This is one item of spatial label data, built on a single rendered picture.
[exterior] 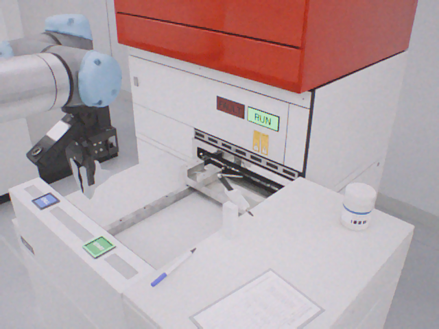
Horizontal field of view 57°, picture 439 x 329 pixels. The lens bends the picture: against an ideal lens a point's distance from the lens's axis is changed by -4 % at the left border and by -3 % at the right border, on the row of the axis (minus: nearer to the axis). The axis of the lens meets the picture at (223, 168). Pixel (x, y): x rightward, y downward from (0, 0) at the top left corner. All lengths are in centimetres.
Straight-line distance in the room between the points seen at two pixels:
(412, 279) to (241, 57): 167
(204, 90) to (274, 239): 61
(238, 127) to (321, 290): 64
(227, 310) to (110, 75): 47
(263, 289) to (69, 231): 48
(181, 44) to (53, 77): 82
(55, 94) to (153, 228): 75
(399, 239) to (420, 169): 172
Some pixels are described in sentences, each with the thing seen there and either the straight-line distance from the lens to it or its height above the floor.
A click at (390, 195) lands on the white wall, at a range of 290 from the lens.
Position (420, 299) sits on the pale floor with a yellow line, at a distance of 236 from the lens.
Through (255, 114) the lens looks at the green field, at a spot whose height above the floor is 111.
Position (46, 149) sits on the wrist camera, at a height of 124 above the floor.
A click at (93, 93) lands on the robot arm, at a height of 139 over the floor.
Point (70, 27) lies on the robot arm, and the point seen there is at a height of 145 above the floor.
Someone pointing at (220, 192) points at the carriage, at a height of 88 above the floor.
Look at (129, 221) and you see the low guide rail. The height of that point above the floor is 84.
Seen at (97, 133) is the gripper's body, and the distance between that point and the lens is 82.
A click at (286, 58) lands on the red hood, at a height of 131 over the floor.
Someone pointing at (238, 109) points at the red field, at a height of 110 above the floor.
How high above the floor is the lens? 158
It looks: 30 degrees down
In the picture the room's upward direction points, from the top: 1 degrees clockwise
